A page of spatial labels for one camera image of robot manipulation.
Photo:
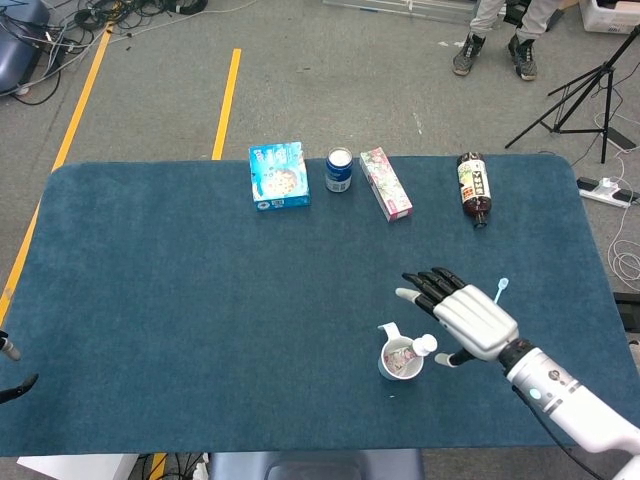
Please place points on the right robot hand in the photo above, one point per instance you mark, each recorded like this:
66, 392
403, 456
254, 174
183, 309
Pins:
475, 320

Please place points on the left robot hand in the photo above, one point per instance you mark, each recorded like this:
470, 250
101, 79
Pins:
15, 391

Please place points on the light blue toothbrush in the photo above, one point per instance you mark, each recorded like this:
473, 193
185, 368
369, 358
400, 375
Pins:
502, 285

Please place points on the floral toothpaste tube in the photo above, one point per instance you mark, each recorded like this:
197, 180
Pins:
427, 345

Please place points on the light blue hooked cup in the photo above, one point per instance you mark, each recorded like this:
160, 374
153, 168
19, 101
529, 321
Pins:
395, 372

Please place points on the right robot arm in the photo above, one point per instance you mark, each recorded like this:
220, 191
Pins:
555, 375

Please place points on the dark tea bottle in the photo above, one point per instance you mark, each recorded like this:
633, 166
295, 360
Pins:
474, 185

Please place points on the floral toothpaste carton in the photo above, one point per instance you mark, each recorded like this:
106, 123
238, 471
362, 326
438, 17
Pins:
386, 185

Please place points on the white box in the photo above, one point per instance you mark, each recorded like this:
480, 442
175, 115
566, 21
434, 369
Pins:
75, 470

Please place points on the white power strip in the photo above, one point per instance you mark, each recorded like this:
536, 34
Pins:
600, 192

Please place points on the blue soda can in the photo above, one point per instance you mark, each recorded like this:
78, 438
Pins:
339, 172

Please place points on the blue table mat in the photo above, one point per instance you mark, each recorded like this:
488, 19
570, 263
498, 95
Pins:
200, 300

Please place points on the blue cookie box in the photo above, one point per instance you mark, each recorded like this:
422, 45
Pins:
280, 175

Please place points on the black tripod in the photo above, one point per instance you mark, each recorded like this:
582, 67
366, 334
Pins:
609, 100

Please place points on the person in grey trousers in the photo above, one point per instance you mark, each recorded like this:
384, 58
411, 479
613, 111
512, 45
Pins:
482, 20

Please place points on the white plastic storage crate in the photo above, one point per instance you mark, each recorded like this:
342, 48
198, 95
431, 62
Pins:
610, 17

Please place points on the dark blue machine base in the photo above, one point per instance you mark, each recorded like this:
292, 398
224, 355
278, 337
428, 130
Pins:
15, 55

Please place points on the silver flat metal frame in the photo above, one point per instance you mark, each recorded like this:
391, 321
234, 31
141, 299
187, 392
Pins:
400, 9

